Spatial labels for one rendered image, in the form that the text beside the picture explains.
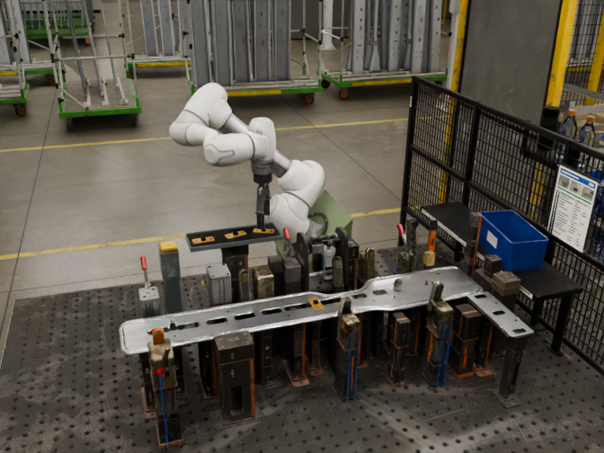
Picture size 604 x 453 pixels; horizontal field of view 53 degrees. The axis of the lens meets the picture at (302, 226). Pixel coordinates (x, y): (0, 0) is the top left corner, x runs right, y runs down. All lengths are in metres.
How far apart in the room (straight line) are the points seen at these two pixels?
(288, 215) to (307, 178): 0.21
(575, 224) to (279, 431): 1.37
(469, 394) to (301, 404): 0.63
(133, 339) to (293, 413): 0.62
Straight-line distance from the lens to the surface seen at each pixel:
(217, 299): 2.33
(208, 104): 2.79
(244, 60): 9.32
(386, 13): 10.37
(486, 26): 4.88
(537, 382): 2.59
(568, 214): 2.61
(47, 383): 2.59
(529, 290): 2.50
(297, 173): 2.91
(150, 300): 2.29
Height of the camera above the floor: 2.24
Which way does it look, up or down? 25 degrees down
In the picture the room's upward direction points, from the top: 1 degrees clockwise
